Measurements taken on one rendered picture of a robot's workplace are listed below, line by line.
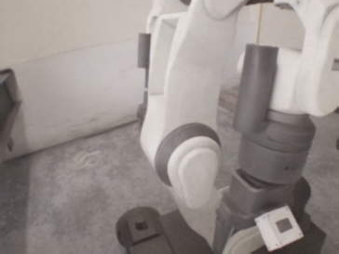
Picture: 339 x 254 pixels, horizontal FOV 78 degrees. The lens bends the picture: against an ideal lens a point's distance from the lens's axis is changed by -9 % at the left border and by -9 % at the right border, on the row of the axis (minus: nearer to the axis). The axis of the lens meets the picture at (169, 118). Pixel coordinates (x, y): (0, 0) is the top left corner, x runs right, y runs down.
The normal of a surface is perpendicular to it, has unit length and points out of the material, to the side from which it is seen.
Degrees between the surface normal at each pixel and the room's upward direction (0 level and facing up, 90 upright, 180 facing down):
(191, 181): 90
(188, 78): 90
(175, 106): 90
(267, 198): 90
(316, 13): 79
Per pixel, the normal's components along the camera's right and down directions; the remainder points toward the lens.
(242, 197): -0.93, 0.07
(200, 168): 0.37, 0.35
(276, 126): -0.32, -0.48
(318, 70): -0.39, 0.29
